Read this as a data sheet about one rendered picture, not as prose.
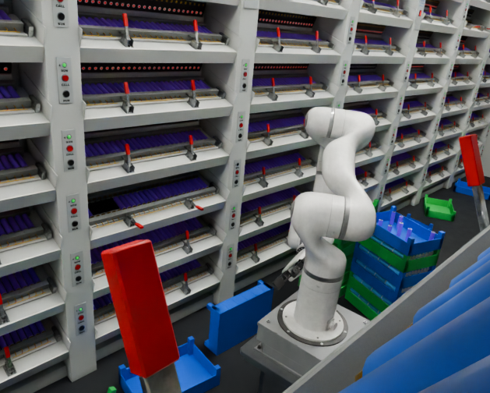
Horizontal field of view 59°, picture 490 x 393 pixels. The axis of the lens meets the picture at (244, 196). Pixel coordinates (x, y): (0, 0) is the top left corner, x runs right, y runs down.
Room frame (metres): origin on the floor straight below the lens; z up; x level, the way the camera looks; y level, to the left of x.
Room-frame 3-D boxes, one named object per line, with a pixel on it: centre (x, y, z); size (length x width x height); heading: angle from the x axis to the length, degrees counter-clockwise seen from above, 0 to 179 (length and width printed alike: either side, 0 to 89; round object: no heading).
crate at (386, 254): (1.76, -0.70, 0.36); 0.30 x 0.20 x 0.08; 29
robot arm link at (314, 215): (1.11, -0.22, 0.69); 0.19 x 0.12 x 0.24; 84
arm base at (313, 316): (1.12, -0.25, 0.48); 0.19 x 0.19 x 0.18
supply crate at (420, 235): (1.76, -0.70, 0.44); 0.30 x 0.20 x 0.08; 29
